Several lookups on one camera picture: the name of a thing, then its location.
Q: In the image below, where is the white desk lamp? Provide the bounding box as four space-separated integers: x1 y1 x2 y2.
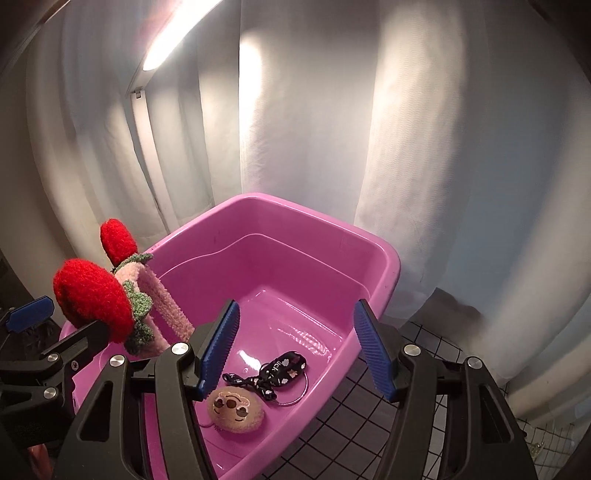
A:
125 0 223 195

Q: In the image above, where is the fluffy beige plush hair clip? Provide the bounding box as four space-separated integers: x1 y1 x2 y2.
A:
206 386 264 434

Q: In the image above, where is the white curtain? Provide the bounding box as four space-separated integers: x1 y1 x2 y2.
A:
26 1 590 415

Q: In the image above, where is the pink plastic tub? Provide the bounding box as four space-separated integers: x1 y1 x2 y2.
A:
150 193 401 479

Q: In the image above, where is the small silver ring bangle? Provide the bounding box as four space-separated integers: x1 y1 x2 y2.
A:
273 372 310 408

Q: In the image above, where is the white grid tablecloth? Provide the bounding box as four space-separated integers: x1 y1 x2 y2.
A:
263 331 590 479

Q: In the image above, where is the pink strawberry plush headband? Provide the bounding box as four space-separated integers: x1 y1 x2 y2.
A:
53 219 194 358

